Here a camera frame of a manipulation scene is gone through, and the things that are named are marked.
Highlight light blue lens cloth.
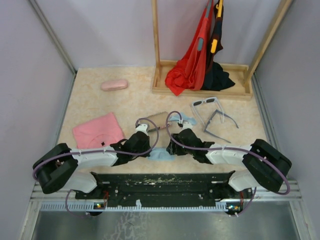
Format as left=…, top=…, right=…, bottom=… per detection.
left=147, top=147, right=175, bottom=162

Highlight flag print glasses case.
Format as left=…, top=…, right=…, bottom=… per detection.
left=141, top=111, right=169, bottom=133

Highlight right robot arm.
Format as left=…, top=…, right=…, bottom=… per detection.
left=168, top=128, right=292, bottom=198

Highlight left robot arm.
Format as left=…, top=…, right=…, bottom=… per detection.
left=32, top=131, right=154, bottom=199

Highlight crumpled light blue cloth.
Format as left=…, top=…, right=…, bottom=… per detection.
left=168, top=112, right=197, bottom=126

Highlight pink folded cloth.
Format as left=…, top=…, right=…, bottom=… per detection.
left=72, top=112, right=125, bottom=149

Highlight pink glasses case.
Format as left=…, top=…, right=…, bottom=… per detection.
left=100, top=79, right=129, bottom=92

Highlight red hanging garment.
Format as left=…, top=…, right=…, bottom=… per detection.
left=165, top=0, right=214, bottom=96

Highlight dark hanging garment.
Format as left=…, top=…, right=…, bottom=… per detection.
left=201, top=0, right=236, bottom=92

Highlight wooden clothes rack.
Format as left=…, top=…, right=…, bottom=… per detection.
left=151, top=0, right=292, bottom=100

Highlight yellow clothes hanger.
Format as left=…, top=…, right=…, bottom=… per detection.
left=210, top=0, right=224, bottom=55

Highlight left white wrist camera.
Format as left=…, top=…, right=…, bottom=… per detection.
left=135, top=123, right=149, bottom=135

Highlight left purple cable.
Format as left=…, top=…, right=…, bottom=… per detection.
left=32, top=117, right=160, bottom=219

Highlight grey blue frame glasses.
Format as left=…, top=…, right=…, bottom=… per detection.
left=203, top=109, right=240, bottom=143

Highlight white frame sunglasses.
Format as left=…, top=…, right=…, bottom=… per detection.
left=191, top=96, right=225, bottom=126

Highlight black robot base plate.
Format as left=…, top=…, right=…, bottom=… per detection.
left=75, top=173, right=253, bottom=208

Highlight white cable duct strip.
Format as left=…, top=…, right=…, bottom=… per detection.
left=40, top=200, right=241, bottom=213

